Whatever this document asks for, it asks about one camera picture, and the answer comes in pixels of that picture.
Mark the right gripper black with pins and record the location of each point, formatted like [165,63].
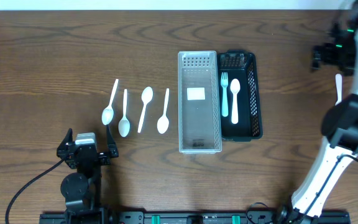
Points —
[330,57]

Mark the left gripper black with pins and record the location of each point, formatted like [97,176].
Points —
[86,152]

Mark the white plastic fork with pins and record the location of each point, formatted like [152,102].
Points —
[338,80]

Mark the white plastic spoon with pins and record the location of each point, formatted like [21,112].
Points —
[235,87]
[163,121]
[108,112]
[146,98]
[124,124]

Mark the pale blue plastic fork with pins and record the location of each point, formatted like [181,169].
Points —
[224,84]

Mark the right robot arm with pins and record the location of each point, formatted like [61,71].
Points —
[339,128]

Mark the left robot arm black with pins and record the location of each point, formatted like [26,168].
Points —
[82,189]

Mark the black plastic basket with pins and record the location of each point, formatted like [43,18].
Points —
[241,65]

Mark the clear plastic basket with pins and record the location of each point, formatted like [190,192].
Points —
[199,121]

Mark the white label in clear basket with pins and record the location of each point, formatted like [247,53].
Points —
[195,93]

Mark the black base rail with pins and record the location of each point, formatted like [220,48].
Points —
[190,218]

